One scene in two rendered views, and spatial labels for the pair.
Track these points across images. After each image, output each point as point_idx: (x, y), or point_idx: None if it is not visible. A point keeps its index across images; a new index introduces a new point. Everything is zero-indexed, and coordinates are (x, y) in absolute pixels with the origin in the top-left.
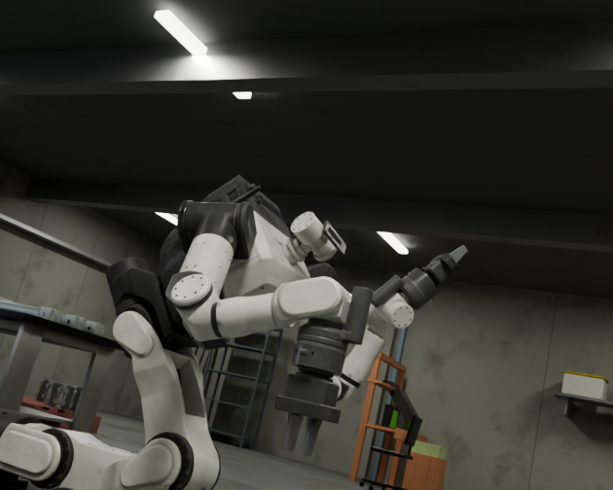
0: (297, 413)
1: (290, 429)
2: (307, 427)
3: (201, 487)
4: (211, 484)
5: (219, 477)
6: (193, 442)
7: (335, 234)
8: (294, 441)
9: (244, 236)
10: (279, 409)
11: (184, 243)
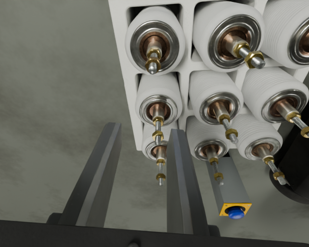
0: (121, 231)
1: (176, 176)
2: (79, 185)
3: None
4: None
5: None
6: None
7: None
8: (167, 166)
9: None
10: (272, 241)
11: None
